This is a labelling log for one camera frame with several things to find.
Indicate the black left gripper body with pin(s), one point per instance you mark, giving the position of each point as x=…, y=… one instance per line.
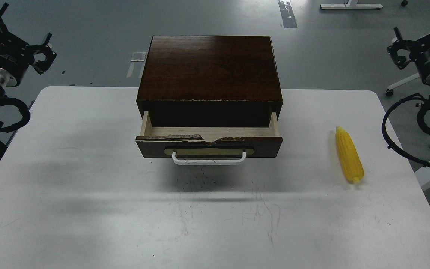
x=15, y=59

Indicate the yellow plastic corn cob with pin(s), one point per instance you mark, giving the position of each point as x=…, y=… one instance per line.
x=349, y=159

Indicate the wooden drawer with white handle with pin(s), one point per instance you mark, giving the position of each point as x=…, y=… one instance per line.
x=209, y=145

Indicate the white desk leg base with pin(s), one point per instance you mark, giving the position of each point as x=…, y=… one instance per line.
x=351, y=5

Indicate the dark wooden cabinet box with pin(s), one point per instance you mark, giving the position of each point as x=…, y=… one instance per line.
x=210, y=81

